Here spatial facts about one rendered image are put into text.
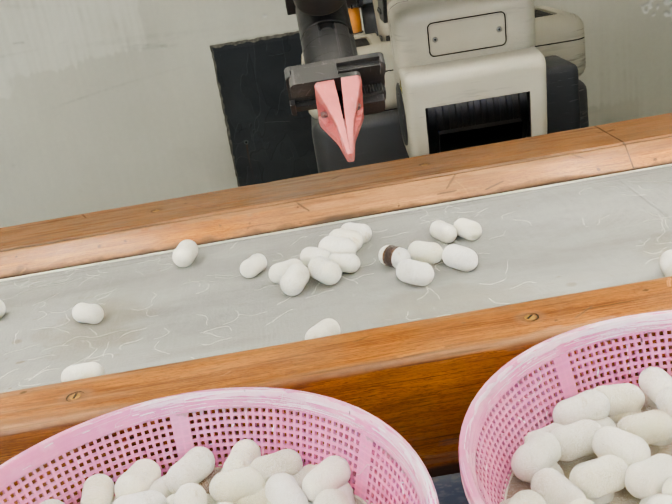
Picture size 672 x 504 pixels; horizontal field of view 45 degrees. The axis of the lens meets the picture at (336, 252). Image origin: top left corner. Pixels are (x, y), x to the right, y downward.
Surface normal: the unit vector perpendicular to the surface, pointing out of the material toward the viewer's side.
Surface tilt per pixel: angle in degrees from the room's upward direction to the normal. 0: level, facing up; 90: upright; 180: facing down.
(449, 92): 98
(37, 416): 0
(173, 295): 0
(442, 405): 90
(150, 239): 45
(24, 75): 90
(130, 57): 90
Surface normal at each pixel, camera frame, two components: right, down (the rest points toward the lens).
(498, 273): -0.15, -0.92
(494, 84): 0.06, 0.48
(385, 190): -0.06, -0.40
